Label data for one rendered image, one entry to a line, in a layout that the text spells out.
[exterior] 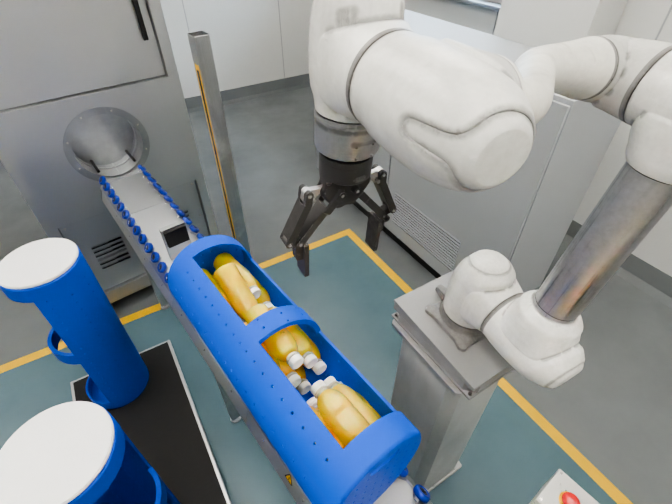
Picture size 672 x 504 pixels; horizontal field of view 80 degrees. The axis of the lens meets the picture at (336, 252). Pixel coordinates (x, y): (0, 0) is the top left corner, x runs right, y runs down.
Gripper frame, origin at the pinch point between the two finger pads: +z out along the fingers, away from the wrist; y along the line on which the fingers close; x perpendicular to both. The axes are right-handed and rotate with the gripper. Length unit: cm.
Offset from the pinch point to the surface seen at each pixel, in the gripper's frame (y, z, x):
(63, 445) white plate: -63, 61, 23
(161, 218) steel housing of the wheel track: -21, 77, 124
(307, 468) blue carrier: -13.8, 44.5, -15.7
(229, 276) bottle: -11, 45, 45
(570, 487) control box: 36, 48, -46
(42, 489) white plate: -68, 60, 14
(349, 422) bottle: -2.0, 40.7, -12.8
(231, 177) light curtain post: 12, 57, 113
